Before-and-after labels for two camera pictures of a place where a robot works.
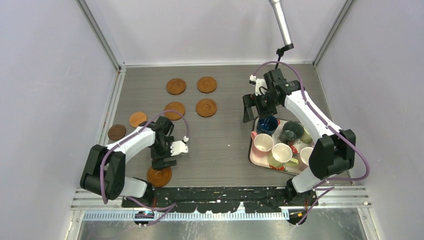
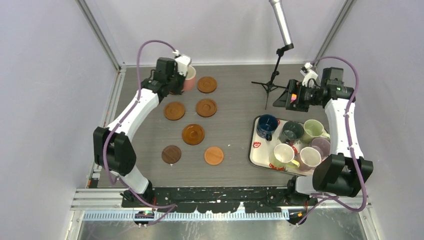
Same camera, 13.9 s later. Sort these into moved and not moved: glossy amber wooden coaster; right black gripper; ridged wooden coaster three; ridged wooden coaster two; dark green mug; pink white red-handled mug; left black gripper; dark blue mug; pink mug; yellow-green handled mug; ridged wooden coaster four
Moved: right black gripper; pink mug; glossy amber wooden coaster; left black gripper
Not moved: ridged wooden coaster two; pink white red-handled mug; dark green mug; yellow-green handled mug; ridged wooden coaster four; ridged wooden coaster three; dark blue mug
